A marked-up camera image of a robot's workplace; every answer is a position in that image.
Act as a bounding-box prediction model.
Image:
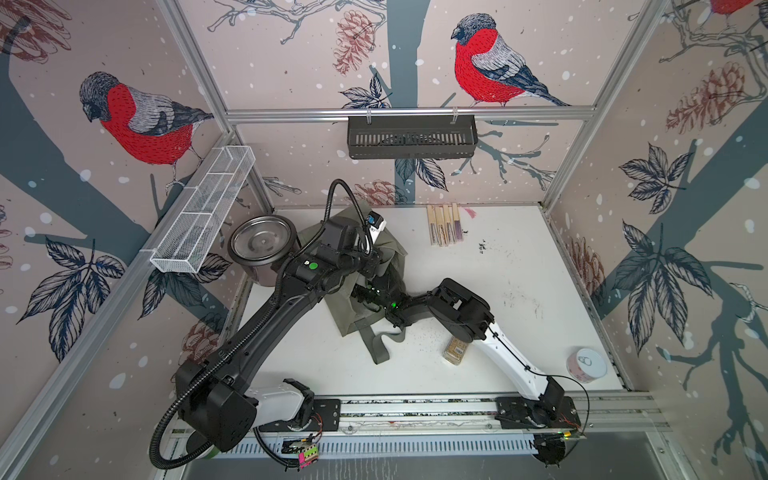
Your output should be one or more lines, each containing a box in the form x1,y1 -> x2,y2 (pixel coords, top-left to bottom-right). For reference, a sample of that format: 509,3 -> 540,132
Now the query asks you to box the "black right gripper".
341,271 -> 393,312

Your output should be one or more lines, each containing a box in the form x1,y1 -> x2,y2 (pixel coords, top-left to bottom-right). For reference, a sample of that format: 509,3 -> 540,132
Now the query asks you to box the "olive green tote bag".
325,202 -> 407,365

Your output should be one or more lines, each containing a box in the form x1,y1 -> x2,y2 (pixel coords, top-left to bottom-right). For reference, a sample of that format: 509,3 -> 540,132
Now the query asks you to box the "purple folding fan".
452,203 -> 463,242

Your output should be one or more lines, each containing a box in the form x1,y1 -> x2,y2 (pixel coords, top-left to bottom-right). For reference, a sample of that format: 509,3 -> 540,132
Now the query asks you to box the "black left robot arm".
177,212 -> 386,457

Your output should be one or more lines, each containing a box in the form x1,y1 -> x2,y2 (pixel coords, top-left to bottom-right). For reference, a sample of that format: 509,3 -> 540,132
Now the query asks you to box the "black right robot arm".
351,274 -> 582,431

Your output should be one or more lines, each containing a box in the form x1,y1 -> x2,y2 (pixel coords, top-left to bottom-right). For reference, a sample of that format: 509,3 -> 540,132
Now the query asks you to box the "glass spice jar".
442,337 -> 469,366

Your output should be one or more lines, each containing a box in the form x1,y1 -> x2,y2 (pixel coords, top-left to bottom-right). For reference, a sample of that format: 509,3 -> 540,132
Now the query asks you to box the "black hanging shelf basket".
347,115 -> 478,160

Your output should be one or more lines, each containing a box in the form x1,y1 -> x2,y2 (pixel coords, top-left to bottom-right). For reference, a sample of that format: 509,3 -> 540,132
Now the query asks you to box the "pink circuit board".
281,440 -> 320,469

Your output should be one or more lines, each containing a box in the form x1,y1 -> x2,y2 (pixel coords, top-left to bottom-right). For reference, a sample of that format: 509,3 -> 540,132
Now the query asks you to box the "white round tin can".
566,348 -> 608,383

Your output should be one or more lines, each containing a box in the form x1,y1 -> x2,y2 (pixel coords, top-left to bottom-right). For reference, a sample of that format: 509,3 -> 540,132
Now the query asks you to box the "green tape roll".
186,432 -> 220,459

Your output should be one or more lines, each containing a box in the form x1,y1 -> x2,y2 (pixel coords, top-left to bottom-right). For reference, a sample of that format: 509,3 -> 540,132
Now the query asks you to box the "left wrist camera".
366,210 -> 386,244

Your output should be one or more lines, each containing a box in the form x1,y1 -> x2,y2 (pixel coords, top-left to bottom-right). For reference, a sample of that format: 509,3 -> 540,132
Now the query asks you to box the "black corrugated cable hose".
148,178 -> 370,470

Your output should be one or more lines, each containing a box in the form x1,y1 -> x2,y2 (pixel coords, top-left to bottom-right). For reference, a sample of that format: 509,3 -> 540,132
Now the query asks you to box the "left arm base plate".
258,398 -> 341,433

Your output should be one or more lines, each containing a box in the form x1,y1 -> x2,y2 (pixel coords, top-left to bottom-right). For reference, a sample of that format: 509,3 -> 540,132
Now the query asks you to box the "white wire mesh basket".
150,145 -> 255,274

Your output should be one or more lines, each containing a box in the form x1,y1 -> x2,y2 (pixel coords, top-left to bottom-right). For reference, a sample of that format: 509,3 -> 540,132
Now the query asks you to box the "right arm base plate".
495,396 -> 582,430

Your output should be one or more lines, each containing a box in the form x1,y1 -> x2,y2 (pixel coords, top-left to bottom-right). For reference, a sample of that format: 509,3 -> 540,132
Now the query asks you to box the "aluminium mounting rail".
173,392 -> 670,436

